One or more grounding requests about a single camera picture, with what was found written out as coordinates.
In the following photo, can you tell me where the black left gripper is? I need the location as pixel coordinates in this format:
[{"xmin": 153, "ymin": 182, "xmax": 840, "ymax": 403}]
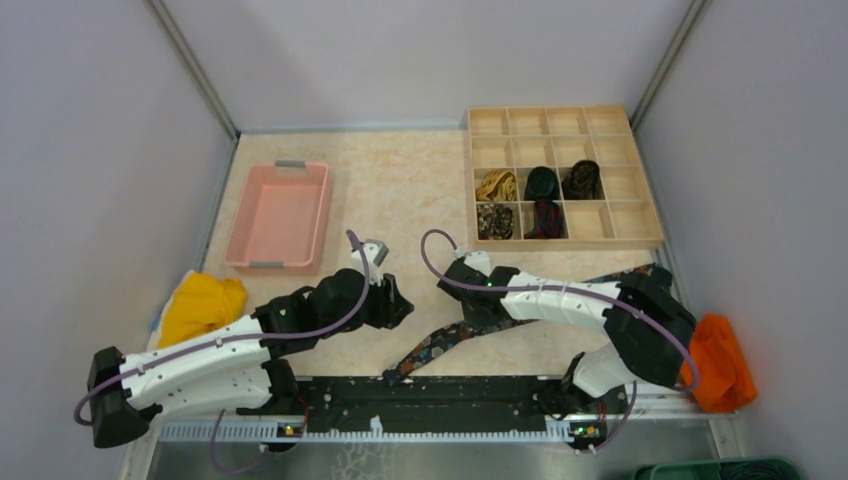
[{"xmin": 321, "ymin": 266, "xmax": 414, "ymax": 340}]

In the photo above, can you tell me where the navy floral tie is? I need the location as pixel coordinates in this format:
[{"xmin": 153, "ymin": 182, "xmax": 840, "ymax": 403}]
[{"xmin": 382, "ymin": 263, "xmax": 673, "ymax": 386}]

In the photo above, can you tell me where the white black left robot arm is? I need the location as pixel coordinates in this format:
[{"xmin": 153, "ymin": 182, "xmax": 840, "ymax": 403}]
[{"xmin": 73, "ymin": 268, "xmax": 414, "ymax": 448}]

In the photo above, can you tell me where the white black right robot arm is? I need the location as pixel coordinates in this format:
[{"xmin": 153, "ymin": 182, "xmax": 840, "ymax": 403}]
[{"xmin": 437, "ymin": 257, "xmax": 697, "ymax": 412}]

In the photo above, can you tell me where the black brown floral rolled tie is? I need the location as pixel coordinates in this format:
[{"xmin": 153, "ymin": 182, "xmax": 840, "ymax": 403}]
[{"xmin": 476, "ymin": 203, "xmax": 514, "ymax": 240}]

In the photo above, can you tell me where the red navy rolled tie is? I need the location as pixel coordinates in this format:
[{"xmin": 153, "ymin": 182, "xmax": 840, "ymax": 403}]
[{"xmin": 523, "ymin": 200, "xmax": 566, "ymax": 240}]

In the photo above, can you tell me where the yellow patterned rolled tie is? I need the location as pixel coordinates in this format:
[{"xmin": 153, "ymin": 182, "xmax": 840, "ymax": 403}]
[{"xmin": 475, "ymin": 169, "xmax": 518, "ymax": 202}]

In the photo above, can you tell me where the pink plastic basket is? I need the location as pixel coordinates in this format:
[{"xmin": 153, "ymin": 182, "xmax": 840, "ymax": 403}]
[{"xmin": 224, "ymin": 160, "xmax": 333, "ymax": 276}]

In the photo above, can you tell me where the dark green rolled tie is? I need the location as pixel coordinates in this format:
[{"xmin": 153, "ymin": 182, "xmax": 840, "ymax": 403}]
[{"xmin": 524, "ymin": 166, "xmax": 560, "ymax": 201}]

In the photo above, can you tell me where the wooden compartment organizer box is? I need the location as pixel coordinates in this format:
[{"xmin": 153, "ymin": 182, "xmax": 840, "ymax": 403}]
[{"xmin": 465, "ymin": 104, "xmax": 665, "ymax": 252}]

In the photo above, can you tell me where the dark brown rolled tie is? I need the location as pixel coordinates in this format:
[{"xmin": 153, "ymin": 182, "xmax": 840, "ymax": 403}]
[{"xmin": 561, "ymin": 159, "xmax": 601, "ymax": 201}]

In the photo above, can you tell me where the yellow cloth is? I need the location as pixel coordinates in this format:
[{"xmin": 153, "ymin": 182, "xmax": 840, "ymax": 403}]
[{"xmin": 157, "ymin": 270, "xmax": 248, "ymax": 348}]

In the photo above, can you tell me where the orange cloth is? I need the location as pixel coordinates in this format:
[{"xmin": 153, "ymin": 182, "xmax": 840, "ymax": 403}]
[{"xmin": 689, "ymin": 313, "xmax": 759, "ymax": 414}]

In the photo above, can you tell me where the green bin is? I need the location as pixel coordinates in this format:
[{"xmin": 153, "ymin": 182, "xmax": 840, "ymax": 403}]
[{"xmin": 631, "ymin": 457, "xmax": 804, "ymax": 480}]

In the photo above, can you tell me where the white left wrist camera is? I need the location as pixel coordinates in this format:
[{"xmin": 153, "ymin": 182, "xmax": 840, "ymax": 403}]
[{"xmin": 351, "ymin": 239, "xmax": 389, "ymax": 286}]

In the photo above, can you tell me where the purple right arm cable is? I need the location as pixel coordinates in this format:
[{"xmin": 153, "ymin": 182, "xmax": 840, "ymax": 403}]
[{"xmin": 419, "ymin": 229, "xmax": 701, "ymax": 392}]

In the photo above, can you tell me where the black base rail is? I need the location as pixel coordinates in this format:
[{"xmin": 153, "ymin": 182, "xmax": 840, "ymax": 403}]
[{"xmin": 258, "ymin": 374, "xmax": 631, "ymax": 435}]

